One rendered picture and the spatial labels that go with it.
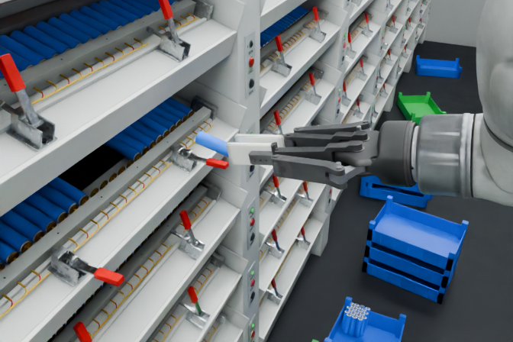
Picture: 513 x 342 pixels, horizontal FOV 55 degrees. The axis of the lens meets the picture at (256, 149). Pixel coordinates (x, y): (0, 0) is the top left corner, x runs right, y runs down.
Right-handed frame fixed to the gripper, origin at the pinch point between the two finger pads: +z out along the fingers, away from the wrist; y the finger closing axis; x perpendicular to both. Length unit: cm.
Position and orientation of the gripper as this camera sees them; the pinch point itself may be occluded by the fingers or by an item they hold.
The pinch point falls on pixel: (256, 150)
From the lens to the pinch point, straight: 64.3
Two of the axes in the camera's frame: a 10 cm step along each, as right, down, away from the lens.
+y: 4.1, -4.7, 7.8
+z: -8.9, -0.3, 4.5
